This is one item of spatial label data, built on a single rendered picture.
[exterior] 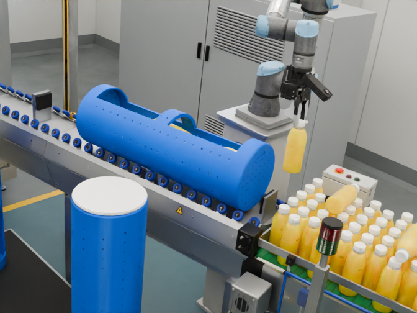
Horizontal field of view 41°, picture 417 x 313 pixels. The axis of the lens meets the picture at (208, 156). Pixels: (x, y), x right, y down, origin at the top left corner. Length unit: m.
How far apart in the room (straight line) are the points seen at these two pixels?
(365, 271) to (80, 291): 1.06
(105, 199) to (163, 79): 2.79
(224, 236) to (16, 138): 1.28
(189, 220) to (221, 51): 2.14
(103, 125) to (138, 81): 2.61
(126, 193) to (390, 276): 0.98
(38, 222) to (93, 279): 1.74
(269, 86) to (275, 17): 0.56
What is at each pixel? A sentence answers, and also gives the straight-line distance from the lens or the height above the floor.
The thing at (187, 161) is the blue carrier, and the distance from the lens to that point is 2.22.
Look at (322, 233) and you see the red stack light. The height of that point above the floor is 1.23.
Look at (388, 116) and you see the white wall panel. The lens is 4.98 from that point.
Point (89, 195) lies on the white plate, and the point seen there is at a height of 1.04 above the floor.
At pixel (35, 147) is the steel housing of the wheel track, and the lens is 2.92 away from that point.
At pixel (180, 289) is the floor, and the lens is 3.34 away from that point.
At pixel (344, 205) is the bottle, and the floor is 1.14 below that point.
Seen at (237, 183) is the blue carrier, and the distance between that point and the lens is 2.11.
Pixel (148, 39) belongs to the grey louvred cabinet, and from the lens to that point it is 4.88.
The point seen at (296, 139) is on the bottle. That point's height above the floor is 1.33.
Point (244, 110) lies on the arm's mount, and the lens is 2.63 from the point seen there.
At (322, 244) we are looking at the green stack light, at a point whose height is 1.19.
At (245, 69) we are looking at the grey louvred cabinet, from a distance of 4.11.
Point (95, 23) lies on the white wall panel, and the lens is 7.81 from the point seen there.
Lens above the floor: 2.12
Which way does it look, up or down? 26 degrees down
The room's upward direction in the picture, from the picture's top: 6 degrees clockwise
